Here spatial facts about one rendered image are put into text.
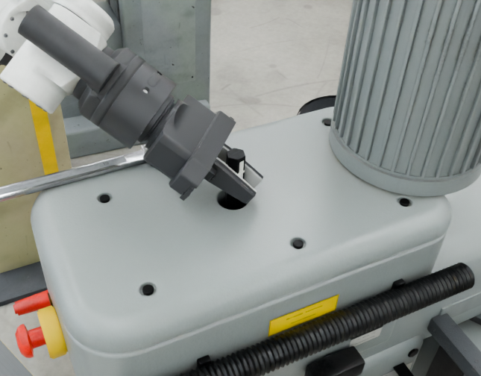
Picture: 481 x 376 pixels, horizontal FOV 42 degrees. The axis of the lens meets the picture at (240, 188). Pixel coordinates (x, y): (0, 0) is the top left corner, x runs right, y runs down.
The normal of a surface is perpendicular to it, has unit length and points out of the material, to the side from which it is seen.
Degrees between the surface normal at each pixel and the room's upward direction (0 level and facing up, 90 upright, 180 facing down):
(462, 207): 0
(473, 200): 0
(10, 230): 90
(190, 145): 30
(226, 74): 0
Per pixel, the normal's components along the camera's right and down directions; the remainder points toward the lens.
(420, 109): -0.28, 0.64
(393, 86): -0.62, 0.50
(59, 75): 0.19, 0.03
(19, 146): 0.44, 0.62
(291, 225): 0.04, -0.74
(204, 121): 0.52, -0.52
